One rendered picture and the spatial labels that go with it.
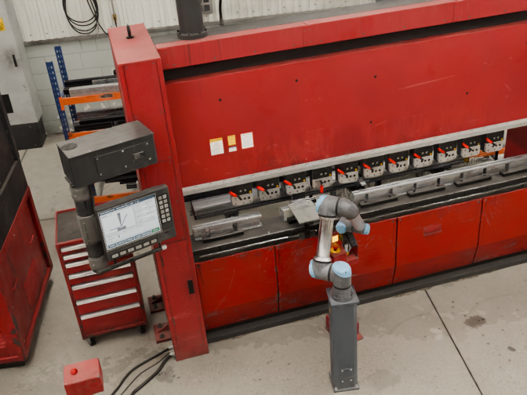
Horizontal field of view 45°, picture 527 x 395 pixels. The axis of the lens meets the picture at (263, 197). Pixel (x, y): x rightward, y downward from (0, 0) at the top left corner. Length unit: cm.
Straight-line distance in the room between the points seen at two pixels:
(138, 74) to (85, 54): 488
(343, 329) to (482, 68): 210
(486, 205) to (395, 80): 137
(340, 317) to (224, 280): 99
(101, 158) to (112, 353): 199
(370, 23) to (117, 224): 205
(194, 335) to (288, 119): 173
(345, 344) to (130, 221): 161
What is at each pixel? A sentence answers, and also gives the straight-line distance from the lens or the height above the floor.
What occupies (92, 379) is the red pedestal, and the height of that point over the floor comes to 79.
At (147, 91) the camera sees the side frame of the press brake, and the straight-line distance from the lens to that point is 385.
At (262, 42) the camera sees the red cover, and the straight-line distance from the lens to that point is 411.
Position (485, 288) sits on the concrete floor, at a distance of 558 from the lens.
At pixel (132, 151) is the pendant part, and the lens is 369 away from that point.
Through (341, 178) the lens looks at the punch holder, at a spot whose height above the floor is 114.
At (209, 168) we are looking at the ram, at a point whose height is 143.
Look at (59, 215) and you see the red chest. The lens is 507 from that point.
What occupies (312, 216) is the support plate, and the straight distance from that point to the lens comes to 452.
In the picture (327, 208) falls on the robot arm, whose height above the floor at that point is 133.
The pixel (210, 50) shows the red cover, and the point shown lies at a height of 224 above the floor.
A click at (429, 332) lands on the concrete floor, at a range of 509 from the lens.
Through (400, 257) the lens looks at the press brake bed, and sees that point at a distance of 517.
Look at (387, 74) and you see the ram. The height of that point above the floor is 188.
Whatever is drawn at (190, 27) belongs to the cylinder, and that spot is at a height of 237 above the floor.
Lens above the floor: 341
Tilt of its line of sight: 30 degrees down
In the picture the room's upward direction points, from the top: 5 degrees counter-clockwise
